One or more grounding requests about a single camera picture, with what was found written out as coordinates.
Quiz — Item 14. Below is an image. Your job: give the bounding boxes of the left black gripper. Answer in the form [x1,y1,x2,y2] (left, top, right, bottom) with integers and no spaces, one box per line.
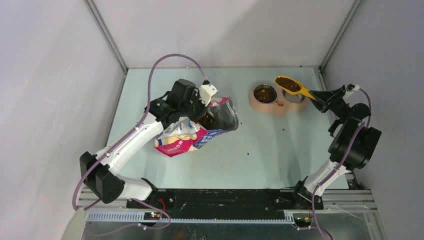
[179,91,211,125]

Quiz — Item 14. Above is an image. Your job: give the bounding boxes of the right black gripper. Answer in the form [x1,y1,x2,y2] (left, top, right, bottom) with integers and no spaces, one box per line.
[307,87,351,121]

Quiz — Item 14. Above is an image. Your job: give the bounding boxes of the colourful pet food bag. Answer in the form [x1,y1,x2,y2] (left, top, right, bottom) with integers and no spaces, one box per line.
[154,97,239,157]

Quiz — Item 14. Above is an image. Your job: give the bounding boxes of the yellow plastic scoop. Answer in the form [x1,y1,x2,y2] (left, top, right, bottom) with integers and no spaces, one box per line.
[274,75,316,100]

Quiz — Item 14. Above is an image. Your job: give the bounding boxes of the pink double bowl stand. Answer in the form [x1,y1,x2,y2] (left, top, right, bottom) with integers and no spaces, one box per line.
[248,84,310,117]

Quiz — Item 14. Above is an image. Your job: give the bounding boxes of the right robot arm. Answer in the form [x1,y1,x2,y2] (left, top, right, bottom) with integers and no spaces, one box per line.
[290,84,382,209]

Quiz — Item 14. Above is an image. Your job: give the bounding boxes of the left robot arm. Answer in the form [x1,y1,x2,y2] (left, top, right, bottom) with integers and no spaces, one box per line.
[79,79,219,208]

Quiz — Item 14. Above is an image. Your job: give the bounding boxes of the brown pet food kibble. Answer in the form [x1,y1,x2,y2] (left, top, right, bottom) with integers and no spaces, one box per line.
[275,76,301,93]

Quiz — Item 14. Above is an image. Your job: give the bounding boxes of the right steel bowl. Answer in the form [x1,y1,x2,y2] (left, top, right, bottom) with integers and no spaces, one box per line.
[282,90,308,104]

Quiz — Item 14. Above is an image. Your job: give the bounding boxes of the steel bowl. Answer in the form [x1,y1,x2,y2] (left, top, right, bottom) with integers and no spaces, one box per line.
[282,90,308,104]
[253,84,278,104]

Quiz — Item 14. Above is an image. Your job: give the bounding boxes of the left steel bowl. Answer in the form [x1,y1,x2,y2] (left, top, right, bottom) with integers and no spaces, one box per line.
[253,84,278,104]

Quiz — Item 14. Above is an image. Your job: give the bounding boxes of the left electronics board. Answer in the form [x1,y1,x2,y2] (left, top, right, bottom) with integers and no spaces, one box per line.
[143,211,162,221]

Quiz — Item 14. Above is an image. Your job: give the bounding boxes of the electronics board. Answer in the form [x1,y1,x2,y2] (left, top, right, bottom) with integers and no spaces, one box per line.
[143,211,162,221]
[293,216,314,231]

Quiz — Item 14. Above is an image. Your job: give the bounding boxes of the right electronics board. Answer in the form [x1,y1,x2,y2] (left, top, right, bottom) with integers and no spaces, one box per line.
[293,216,314,231]

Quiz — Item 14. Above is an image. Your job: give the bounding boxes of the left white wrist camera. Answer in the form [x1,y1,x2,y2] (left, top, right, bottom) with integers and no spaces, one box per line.
[198,83,219,107]

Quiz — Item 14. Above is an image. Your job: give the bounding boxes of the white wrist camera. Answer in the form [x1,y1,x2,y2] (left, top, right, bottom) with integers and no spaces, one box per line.
[198,83,219,107]
[343,84,360,100]

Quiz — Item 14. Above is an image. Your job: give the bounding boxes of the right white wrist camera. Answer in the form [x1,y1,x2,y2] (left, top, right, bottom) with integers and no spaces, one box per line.
[343,84,360,100]

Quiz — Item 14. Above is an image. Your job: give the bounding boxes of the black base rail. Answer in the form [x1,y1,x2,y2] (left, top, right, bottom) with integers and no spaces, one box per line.
[146,188,324,221]

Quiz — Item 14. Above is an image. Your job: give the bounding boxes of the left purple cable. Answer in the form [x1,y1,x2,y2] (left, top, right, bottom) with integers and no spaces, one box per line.
[72,53,210,238]

